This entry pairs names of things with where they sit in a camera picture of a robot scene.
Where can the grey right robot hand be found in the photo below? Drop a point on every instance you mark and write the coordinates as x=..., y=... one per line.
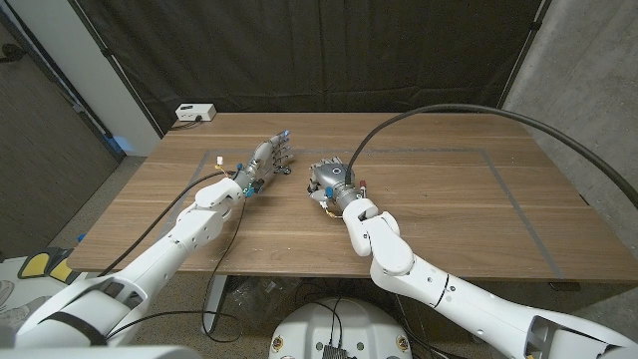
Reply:
x=331, y=177

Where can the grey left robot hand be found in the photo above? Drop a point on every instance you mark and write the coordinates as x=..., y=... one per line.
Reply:
x=259, y=164

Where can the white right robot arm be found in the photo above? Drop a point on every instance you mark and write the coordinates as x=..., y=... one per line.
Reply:
x=389, y=249

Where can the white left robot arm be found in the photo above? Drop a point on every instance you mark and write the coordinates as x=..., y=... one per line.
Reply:
x=164, y=254

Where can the small metal clip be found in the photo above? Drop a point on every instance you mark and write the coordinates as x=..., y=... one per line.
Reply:
x=285, y=171

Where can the white power outlet box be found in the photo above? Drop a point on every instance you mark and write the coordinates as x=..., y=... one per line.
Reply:
x=195, y=112

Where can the grey tape rectangle outline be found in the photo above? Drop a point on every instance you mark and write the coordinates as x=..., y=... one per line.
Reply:
x=448, y=149

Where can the black backdrop curtain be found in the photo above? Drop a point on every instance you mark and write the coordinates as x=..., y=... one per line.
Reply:
x=319, y=50

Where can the clear plastic bag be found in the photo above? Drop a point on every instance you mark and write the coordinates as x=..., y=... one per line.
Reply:
x=254, y=294

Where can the white table leg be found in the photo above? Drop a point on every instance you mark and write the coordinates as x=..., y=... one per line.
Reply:
x=214, y=299

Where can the blue tape patch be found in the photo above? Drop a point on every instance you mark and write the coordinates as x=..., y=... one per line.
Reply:
x=117, y=144

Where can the white robot torso base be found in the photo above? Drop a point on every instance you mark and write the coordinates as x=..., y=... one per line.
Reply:
x=309, y=329

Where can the black module on torso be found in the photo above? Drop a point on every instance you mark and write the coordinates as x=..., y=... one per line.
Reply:
x=335, y=352

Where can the dark brown wooden door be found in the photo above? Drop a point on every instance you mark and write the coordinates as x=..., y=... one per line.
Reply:
x=45, y=149

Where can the yellow black foot pedal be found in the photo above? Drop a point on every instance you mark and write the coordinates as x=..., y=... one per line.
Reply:
x=62, y=270
x=35, y=264

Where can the white floor board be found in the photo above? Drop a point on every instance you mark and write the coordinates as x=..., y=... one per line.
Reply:
x=30, y=289

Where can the grey sneaker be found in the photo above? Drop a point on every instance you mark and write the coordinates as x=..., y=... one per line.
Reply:
x=4, y=291
x=22, y=310

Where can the black backdrop frame pole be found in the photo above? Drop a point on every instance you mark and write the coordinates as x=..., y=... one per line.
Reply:
x=106, y=51
x=536, y=25

